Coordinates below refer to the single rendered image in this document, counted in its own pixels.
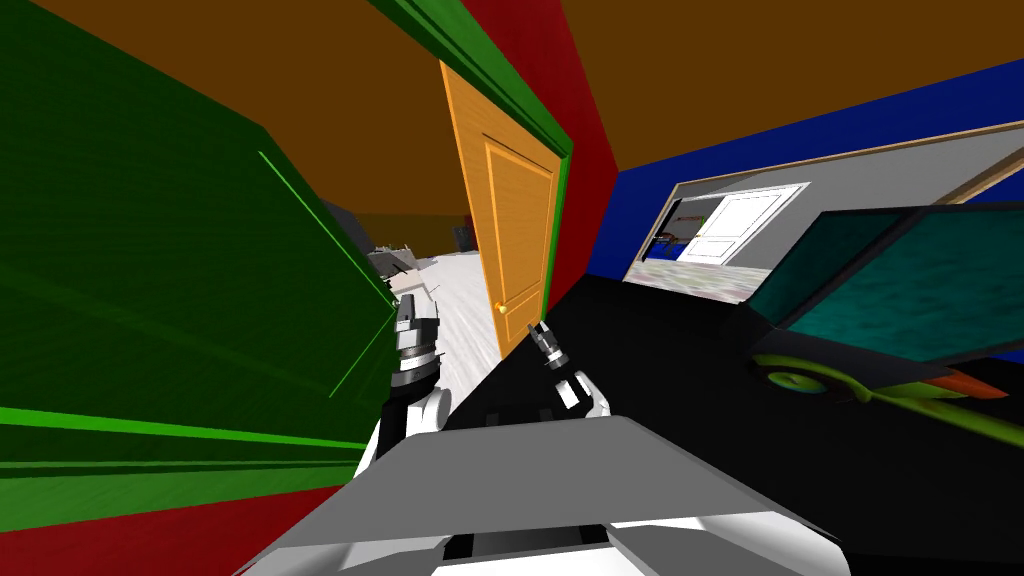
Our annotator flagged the teal panel with black frame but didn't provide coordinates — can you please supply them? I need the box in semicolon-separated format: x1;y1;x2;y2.
743;203;1024;387

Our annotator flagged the white panelled door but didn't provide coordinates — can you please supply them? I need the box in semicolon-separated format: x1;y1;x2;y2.
678;187;811;266

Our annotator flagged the orange door leaf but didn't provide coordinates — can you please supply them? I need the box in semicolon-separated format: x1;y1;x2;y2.
438;59;564;363

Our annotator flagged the green door leaf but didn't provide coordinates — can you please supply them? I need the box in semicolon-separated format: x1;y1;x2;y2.
0;0;401;534

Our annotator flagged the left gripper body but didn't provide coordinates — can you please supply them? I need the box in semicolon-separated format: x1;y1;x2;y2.
394;314;442;358

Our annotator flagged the green curved stand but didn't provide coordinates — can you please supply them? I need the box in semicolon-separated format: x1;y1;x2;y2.
751;353;1024;449

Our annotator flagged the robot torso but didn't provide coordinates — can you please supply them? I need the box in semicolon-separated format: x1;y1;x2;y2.
231;414;854;576

